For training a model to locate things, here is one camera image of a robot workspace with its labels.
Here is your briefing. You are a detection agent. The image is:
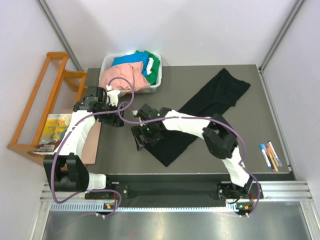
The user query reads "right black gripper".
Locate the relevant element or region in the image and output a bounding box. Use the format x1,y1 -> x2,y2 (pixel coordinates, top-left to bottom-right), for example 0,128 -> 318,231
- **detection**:
131,121 -> 163,152

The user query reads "black t-shirt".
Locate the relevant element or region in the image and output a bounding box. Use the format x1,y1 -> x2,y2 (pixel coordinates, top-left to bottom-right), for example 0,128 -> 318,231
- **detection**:
144,68 -> 251,167

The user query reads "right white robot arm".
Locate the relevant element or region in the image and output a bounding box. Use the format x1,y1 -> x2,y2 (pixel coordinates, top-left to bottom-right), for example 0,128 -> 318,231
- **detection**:
131,104 -> 259,199

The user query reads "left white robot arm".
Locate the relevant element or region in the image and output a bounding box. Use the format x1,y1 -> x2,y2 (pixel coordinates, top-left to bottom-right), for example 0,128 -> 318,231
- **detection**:
43,86 -> 124,199

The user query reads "pink t-shirt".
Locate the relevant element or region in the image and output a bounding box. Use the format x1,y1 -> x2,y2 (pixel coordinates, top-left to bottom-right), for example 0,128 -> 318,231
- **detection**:
98,62 -> 152,95

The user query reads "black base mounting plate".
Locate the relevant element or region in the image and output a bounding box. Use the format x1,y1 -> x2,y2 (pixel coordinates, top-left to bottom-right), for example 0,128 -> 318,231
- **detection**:
84,173 -> 266,208

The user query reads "white laundry basket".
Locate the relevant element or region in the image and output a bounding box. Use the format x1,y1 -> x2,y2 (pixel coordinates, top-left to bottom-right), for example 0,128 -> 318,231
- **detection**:
99,51 -> 162,93

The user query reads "green t-shirt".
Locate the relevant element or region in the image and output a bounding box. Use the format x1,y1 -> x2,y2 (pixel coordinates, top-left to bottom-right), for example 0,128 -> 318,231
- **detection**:
135,50 -> 161,85

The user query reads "yellow book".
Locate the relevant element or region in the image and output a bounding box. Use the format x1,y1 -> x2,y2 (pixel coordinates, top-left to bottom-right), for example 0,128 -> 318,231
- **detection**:
32,113 -> 72,155

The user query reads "orange wooden rack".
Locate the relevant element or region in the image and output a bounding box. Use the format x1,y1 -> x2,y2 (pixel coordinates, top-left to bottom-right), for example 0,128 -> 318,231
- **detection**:
7,51 -> 87,166

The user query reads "blue t-shirt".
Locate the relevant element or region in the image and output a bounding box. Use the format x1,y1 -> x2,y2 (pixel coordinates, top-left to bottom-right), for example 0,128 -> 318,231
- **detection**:
112,52 -> 149,66

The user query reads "pack of markers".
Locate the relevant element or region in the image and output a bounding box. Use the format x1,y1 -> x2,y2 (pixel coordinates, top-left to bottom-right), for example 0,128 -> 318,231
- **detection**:
259,141 -> 283,173

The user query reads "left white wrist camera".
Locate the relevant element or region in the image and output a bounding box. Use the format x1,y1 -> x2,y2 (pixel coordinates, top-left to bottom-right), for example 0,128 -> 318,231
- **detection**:
106,85 -> 122,107

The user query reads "white slotted cable duct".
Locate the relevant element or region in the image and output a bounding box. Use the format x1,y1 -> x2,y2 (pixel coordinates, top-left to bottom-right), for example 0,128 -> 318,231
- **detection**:
50,201 -> 240,213

